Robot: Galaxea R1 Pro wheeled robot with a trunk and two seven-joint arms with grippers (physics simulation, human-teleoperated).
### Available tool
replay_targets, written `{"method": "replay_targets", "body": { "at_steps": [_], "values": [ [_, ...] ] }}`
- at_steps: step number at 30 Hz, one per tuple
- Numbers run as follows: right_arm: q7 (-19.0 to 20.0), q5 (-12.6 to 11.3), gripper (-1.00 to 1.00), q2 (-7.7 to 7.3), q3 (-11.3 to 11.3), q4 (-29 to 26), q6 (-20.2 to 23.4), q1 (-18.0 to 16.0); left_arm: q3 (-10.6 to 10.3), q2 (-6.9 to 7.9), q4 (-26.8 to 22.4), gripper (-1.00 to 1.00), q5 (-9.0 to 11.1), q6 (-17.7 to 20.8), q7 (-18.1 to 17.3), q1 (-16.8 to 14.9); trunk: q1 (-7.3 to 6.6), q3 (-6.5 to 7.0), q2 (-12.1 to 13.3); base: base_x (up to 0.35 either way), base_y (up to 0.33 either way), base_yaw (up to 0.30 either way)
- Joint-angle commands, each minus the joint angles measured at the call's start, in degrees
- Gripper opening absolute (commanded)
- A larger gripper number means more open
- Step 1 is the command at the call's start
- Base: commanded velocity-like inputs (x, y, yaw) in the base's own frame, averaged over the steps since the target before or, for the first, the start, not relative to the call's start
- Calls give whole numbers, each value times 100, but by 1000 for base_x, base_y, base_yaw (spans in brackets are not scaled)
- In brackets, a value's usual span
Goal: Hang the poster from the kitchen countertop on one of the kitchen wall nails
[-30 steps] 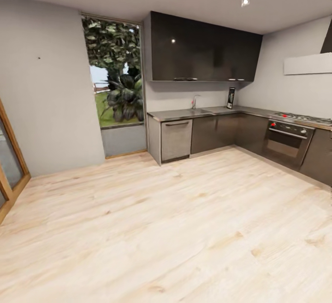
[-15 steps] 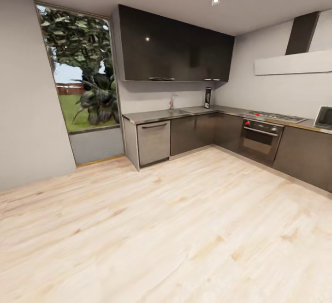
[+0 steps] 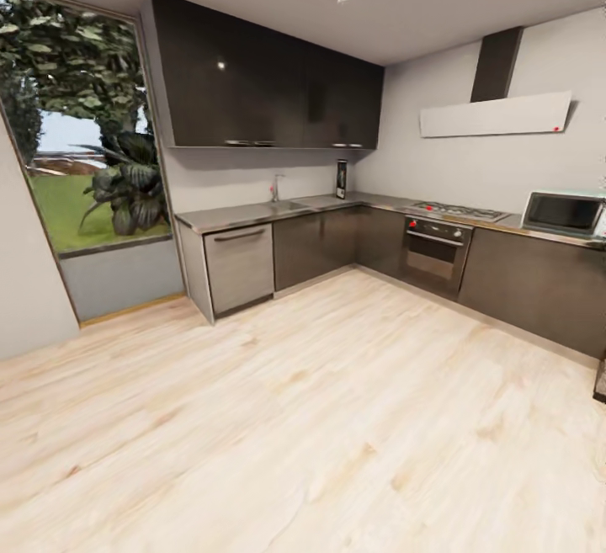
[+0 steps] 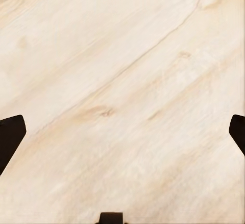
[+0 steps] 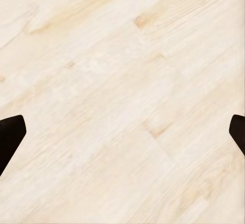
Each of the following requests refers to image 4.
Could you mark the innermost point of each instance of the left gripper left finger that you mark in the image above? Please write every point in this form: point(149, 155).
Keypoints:
point(12, 132)

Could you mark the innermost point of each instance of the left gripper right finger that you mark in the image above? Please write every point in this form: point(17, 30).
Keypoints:
point(237, 131)

